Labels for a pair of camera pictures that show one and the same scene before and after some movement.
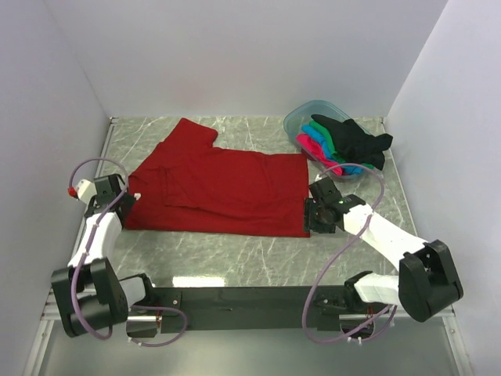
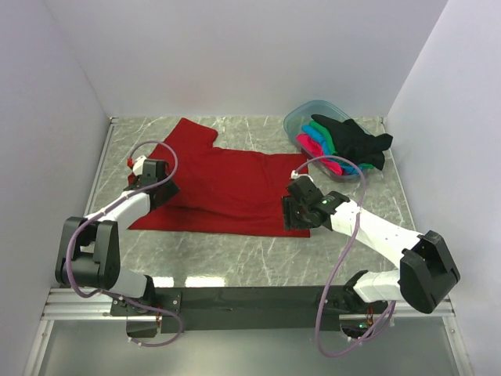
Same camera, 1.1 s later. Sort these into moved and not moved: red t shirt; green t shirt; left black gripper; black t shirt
Moved: left black gripper
Not moved: red t shirt; black t shirt; green t shirt
